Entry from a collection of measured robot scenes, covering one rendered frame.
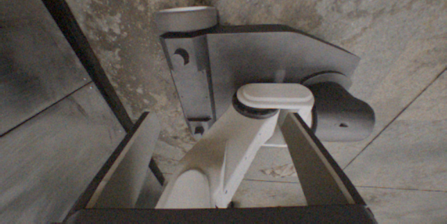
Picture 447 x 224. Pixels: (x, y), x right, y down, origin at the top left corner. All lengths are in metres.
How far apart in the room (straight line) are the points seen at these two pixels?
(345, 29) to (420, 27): 0.26
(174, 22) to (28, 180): 0.74
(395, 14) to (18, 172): 1.40
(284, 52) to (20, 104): 0.86
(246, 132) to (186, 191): 0.18
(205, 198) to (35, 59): 0.73
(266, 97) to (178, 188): 0.28
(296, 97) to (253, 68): 0.17
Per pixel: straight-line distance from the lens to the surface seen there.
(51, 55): 0.83
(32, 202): 0.91
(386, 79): 0.98
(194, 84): 0.52
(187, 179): 0.25
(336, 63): 0.57
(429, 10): 0.90
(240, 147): 0.32
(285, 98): 0.39
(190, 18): 0.44
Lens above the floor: 0.61
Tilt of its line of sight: 52 degrees down
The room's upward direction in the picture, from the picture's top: 172 degrees counter-clockwise
